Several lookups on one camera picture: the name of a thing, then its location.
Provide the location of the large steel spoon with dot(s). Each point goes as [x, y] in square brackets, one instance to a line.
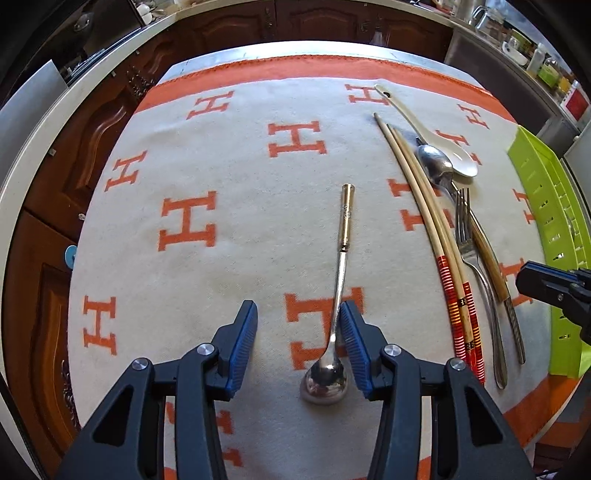
[434, 161]

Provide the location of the green plastic utensil tray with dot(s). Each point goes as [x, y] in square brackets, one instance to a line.
[540, 194]

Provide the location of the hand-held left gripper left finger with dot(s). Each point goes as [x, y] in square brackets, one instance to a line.
[242, 341]

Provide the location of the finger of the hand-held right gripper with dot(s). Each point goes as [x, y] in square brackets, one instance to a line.
[554, 271]
[540, 286]

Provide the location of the white bowl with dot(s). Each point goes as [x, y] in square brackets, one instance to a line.
[516, 54]

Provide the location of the red striped bamboo chopstick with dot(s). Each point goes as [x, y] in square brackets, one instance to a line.
[451, 304]
[473, 332]

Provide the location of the white ceramic spoon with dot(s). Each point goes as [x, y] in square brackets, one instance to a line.
[461, 161]

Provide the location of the clear plastic bottle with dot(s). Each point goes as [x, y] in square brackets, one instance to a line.
[535, 60]

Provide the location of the white cups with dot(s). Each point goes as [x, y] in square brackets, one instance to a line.
[144, 11]

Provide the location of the steel fork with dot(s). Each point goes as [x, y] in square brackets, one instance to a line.
[466, 244]

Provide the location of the oil bottle with green label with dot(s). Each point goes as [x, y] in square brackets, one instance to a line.
[549, 71]

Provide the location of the white container with red label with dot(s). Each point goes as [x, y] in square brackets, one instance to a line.
[575, 104]

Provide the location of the black gas stove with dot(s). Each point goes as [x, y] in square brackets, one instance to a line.
[87, 62]

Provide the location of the glass pitcher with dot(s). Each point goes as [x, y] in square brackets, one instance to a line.
[489, 16]

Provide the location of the blue round cabinet knob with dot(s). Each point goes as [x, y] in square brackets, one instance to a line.
[70, 256]

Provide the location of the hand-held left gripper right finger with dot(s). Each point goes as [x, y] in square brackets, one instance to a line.
[355, 350]

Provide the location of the white kitchen countertop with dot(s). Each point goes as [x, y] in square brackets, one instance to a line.
[11, 184]

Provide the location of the grey refrigerator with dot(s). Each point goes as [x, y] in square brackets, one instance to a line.
[577, 152]

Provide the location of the pale blue table cover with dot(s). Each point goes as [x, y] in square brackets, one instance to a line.
[277, 50]

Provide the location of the dark wooden kitchen cabinets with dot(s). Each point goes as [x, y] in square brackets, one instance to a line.
[92, 138]

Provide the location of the green food package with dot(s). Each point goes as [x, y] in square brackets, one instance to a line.
[524, 39]

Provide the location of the orange patterned tablecloth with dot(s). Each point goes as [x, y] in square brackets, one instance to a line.
[231, 161]

